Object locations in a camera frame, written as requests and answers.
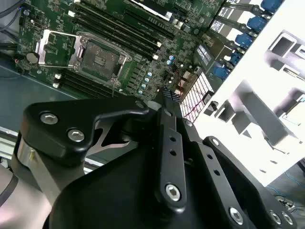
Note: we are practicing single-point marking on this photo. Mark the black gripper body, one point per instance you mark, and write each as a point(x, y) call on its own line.
point(114, 202)

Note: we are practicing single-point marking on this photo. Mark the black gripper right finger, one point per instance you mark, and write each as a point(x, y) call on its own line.
point(214, 167)

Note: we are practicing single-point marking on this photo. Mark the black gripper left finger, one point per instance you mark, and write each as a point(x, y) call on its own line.
point(59, 133)

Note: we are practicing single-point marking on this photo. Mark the metal socket cover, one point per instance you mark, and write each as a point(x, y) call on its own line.
point(41, 48)

